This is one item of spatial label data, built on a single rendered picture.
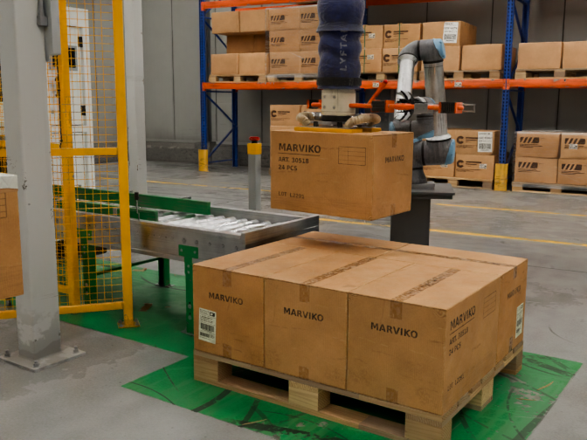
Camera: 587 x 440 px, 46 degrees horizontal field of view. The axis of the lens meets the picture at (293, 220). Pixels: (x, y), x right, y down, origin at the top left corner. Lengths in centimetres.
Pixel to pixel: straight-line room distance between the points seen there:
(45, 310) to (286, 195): 130
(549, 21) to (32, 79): 950
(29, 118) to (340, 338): 176
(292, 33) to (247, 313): 924
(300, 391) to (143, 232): 151
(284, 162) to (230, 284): 79
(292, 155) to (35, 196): 124
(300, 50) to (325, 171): 853
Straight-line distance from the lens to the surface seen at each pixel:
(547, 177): 1048
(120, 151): 390
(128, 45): 683
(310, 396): 291
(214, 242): 363
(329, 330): 276
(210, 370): 321
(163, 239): 388
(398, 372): 266
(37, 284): 356
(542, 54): 1055
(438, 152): 421
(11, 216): 243
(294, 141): 345
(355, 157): 326
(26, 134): 345
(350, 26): 346
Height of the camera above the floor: 126
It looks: 10 degrees down
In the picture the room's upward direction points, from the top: straight up
